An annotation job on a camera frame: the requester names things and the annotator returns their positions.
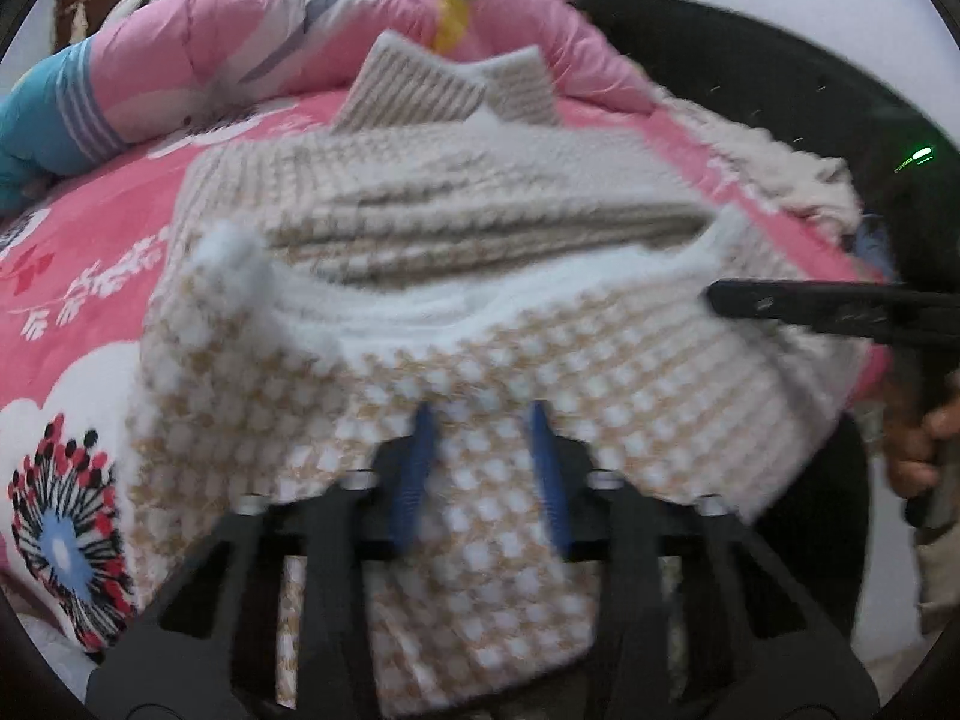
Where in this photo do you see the cream knitted cloth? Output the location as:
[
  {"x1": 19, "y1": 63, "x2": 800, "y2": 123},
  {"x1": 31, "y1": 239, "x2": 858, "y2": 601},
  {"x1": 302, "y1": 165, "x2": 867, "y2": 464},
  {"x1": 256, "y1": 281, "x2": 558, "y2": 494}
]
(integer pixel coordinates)
[{"x1": 660, "y1": 82, "x2": 863, "y2": 233}]

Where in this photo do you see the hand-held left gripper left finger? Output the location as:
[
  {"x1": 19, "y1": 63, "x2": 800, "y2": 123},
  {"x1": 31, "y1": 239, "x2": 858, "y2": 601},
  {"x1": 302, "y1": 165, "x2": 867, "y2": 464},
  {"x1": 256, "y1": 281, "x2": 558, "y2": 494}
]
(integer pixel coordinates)
[{"x1": 86, "y1": 401, "x2": 440, "y2": 706}]

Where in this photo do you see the beige white checked sweater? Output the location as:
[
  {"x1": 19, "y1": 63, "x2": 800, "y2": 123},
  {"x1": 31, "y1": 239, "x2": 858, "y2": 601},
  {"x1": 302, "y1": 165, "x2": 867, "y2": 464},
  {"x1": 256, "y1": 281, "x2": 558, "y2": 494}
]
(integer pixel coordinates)
[{"x1": 124, "y1": 30, "x2": 886, "y2": 717}]

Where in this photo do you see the person's right hand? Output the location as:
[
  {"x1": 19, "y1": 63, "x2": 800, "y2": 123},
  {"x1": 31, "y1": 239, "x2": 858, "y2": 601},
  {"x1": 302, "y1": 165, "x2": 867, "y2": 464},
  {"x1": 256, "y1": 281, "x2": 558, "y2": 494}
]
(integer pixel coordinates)
[{"x1": 885, "y1": 401, "x2": 960, "y2": 496}]

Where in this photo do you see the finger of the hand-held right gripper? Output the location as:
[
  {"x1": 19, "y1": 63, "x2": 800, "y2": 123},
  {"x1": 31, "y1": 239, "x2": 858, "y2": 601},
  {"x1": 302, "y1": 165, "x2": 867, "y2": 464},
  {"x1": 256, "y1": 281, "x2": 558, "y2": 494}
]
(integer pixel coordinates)
[{"x1": 706, "y1": 279, "x2": 960, "y2": 346}]

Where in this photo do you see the pink printed quilt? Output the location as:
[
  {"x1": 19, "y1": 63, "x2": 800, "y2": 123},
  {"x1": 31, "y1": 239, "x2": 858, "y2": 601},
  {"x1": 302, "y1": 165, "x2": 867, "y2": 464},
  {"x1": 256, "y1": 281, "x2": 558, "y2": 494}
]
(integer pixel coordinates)
[{"x1": 0, "y1": 0, "x2": 661, "y2": 215}]

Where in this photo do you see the black padded headboard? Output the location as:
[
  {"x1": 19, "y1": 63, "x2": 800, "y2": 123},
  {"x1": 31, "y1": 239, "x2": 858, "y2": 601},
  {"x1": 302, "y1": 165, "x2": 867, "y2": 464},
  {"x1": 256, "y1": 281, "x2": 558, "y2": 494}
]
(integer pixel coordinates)
[{"x1": 562, "y1": 0, "x2": 960, "y2": 301}]

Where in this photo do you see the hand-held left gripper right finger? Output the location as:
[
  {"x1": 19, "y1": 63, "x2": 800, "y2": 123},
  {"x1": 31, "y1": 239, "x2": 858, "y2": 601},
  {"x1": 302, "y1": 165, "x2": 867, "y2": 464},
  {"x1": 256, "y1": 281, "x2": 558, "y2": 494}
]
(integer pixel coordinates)
[{"x1": 525, "y1": 399, "x2": 878, "y2": 706}]

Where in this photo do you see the pink floral blanket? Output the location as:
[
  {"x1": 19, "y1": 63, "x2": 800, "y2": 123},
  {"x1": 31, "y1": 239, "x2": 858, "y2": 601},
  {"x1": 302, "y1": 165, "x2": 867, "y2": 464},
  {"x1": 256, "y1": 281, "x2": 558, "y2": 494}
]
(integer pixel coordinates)
[{"x1": 0, "y1": 82, "x2": 893, "y2": 661}]

